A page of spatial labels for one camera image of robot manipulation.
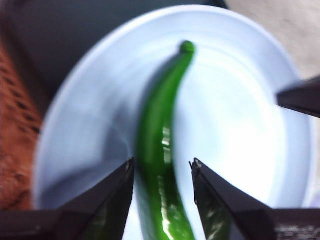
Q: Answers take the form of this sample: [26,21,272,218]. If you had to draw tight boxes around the green pepper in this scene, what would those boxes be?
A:
[134,40,197,240]

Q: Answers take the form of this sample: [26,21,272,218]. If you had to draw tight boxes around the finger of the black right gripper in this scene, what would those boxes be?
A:
[276,76,320,118]

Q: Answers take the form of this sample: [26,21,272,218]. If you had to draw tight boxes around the brown wicker basket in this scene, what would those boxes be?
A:
[0,42,43,212]

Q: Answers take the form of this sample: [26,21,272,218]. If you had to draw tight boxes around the blue round plate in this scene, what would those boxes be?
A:
[32,4,320,240]

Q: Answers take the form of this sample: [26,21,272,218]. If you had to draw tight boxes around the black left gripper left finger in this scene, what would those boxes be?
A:
[56,157,135,240]

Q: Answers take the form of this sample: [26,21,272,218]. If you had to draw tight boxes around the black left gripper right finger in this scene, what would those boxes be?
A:
[190,157,276,240]

